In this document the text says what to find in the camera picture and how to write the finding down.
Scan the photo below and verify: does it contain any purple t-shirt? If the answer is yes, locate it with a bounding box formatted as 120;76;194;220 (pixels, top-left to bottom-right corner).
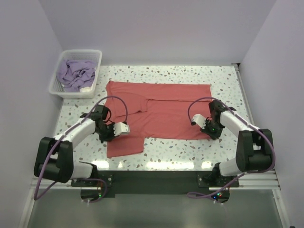
56;59;97;93

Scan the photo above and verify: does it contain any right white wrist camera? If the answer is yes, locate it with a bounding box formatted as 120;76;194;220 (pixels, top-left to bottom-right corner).
190;114;207;129

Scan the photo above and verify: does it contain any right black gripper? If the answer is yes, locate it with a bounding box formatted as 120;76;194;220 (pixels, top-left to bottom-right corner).
200;119;223;140

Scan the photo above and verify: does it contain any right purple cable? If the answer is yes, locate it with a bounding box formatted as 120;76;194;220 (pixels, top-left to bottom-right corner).
186;97;276;200

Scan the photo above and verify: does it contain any white plastic laundry basket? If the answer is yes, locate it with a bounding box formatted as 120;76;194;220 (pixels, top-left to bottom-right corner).
49;49;102;99

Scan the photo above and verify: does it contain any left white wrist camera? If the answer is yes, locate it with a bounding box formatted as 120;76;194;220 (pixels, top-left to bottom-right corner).
113;122;130;137

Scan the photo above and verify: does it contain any salmon red t-shirt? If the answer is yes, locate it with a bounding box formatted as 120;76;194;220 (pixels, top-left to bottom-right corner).
105;81;211;158

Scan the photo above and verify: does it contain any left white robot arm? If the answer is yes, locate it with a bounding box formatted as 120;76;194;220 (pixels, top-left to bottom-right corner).
34;105;114;186

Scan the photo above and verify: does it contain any purple cable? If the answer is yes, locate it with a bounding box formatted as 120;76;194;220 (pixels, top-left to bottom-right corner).
33;95;130;204
186;97;276;200

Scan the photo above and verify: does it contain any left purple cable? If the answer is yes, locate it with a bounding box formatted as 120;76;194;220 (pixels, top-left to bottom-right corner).
33;95;130;204

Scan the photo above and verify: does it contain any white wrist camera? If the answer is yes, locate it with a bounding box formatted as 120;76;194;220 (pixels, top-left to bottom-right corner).
113;122;130;137
190;114;207;129

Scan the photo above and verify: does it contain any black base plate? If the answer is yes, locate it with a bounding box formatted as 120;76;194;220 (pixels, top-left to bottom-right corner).
71;170;239;201

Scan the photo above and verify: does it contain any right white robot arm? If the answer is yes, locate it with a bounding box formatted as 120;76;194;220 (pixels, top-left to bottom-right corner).
201;100;276;187

